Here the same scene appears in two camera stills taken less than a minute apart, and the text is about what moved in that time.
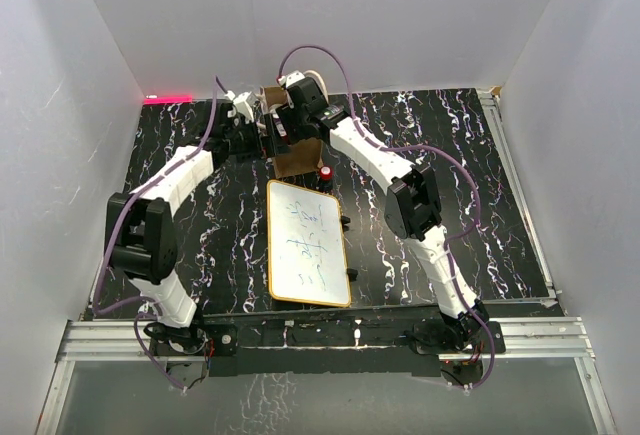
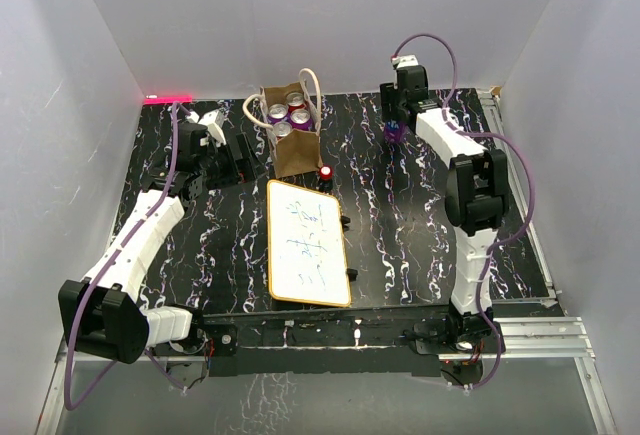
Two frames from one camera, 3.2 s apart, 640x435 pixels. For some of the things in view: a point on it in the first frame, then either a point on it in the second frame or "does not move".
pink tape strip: [179, 99] does not move
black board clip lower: [352, 274] does not move
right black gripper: [287, 116] → [389, 94]
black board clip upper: [344, 220] does not move
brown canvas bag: [304, 156] does not move
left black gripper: [257, 144] → [234, 173]
